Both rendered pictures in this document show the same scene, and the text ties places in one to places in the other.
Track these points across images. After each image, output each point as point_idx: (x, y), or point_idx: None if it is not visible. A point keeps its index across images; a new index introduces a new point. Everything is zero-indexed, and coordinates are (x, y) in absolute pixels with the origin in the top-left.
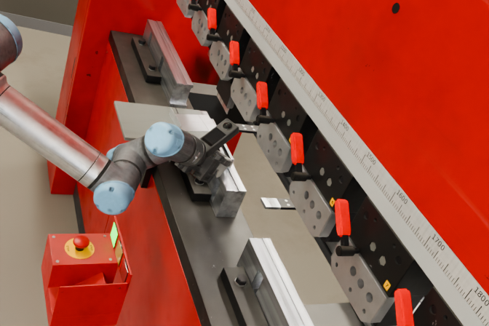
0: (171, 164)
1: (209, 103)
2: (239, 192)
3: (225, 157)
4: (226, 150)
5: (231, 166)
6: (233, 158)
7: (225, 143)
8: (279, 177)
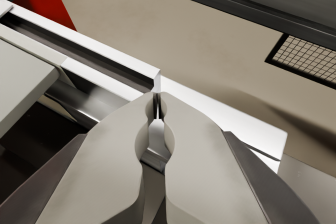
0: (8, 167)
1: None
2: (278, 160)
3: (217, 193)
4: (104, 56)
5: (160, 88)
6: (152, 66)
7: (71, 32)
8: None
